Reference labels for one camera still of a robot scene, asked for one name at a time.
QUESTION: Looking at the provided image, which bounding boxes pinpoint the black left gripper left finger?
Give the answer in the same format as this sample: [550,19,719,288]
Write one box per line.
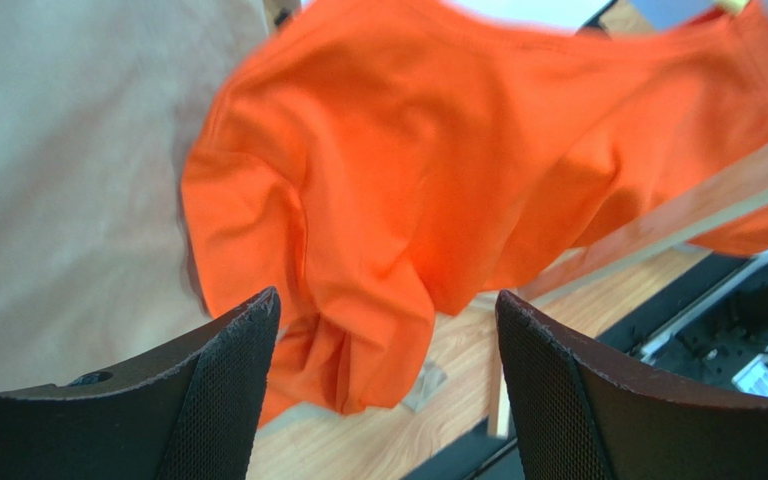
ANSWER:
[0,287,281,479]

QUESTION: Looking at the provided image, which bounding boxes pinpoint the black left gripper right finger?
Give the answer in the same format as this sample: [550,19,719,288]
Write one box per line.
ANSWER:
[495,291,768,479]

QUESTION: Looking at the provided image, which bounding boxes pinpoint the orange t-shirt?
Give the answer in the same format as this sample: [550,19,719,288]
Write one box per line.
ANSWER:
[181,1,768,423]

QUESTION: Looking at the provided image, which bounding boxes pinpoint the yellow hanger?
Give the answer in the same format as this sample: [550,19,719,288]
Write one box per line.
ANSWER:
[713,0,750,15]

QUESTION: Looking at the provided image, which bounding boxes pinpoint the beige t-shirt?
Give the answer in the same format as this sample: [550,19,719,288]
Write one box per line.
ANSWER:
[0,1,269,391]

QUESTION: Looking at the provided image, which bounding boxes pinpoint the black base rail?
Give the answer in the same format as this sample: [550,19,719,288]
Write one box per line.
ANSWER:
[414,257,768,479]

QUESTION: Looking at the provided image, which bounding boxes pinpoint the wooden clothes rack frame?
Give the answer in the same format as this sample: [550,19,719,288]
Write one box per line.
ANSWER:
[487,123,768,441]

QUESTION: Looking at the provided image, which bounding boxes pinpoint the white whiteboard black frame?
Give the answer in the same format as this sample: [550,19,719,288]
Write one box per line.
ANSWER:
[444,0,614,32]

